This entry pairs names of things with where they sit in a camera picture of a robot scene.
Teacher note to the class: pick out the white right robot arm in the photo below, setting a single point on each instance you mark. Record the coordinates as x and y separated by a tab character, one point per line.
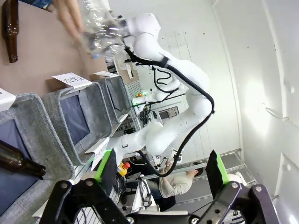
172	98

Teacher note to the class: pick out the white paper label plastic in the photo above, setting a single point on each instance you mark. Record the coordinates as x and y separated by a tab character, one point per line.
71	80

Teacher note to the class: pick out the brown cardboard box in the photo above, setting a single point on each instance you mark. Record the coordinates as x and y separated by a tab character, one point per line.
126	67

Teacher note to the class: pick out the white framed monitor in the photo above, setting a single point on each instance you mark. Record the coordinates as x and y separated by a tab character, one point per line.
168	113

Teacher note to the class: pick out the seated person in grey sweater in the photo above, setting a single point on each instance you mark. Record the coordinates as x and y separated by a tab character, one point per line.
175	183

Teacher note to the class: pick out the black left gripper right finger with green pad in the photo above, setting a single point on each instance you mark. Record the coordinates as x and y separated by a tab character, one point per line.
216	175

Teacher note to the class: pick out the brown glass bottle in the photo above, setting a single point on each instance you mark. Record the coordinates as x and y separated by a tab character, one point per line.
18	162
10	30

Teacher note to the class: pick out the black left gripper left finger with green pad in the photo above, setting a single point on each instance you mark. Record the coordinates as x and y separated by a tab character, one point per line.
106	172

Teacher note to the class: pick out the crushed clear plastic bottle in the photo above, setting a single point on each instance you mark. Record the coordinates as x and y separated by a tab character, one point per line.
102	30

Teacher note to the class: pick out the person's forearm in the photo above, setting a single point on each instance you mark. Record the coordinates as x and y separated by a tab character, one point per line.
66	14

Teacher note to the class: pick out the yellow red emergency stop button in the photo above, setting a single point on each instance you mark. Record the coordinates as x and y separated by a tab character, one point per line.
123	168

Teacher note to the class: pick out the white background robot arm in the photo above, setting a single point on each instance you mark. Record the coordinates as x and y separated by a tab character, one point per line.
149	97

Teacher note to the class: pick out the person's hand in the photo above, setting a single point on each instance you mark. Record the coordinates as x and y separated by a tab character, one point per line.
80	40

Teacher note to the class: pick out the grey fabric basket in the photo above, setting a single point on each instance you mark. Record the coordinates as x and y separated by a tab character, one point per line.
77	121
116	98
25	149

